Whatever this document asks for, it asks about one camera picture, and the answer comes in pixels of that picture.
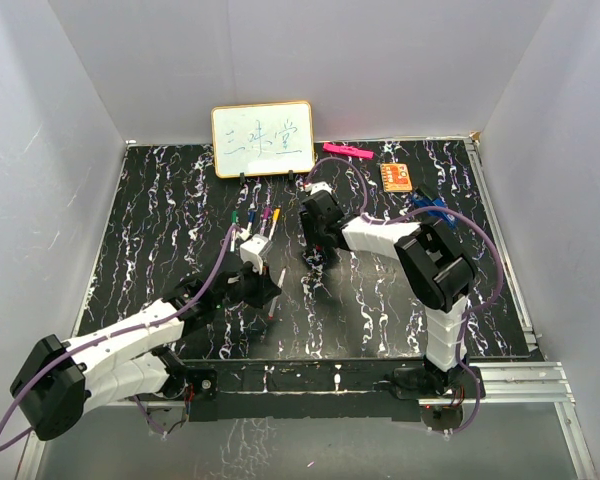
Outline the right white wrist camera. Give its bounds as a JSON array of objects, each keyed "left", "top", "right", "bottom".
[{"left": 303, "top": 181, "right": 333, "bottom": 196}]

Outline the pink plastic clip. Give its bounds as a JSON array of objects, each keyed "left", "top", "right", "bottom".
[{"left": 322, "top": 142, "right": 374, "bottom": 160}]

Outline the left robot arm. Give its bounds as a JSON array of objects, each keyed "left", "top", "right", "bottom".
[{"left": 10, "top": 263, "right": 281, "bottom": 441}]

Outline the yellow pen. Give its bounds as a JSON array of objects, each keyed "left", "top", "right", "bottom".
[{"left": 268, "top": 208, "right": 281, "bottom": 240}]

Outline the white board with yellow frame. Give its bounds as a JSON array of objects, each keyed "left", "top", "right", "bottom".
[{"left": 211, "top": 101, "right": 315, "bottom": 179}]

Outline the blue stapler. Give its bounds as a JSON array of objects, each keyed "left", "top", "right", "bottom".
[{"left": 412, "top": 185, "right": 457, "bottom": 229}]

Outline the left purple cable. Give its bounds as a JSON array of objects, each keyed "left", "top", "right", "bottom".
[{"left": 0, "top": 224, "right": 241, "bottom": 454}]

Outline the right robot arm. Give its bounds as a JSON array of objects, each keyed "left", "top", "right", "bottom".
[{"left": 300, "top": 190, "right": 476, "bottom": 399}]

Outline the blue pen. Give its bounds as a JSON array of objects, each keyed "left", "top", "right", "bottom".
[{"left": 243, "top": 209, "right": 256, "bottom": 237}]

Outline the green pen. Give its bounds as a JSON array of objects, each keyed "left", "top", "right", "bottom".
[{"left": 229, "top": 210, "right": 238, "bottom": 252}]

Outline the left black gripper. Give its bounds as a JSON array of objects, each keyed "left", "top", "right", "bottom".
[{"left": 215, "top": 258, "right": 281, "bottom": 310}]

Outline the purple cable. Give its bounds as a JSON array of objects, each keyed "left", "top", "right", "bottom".
[
  {"left": 304, "top": 157, "right": 505, "bottom": 435},
  {"left": 0, "top": 224, "right": 241, "bottom": 454}
]

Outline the black front mounting bar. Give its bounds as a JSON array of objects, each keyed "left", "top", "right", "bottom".
[{"left": 184, "top": 359, "right": 431, "bottom": 422}]

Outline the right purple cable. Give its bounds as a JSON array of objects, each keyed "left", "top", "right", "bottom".
[{"left": 304, "top": 157, "right": 505, "bottom": 435}]

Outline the red pen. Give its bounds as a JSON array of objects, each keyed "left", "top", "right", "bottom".
[{"left": 268, "top": 266, "right": 287, "bottom": 320}]

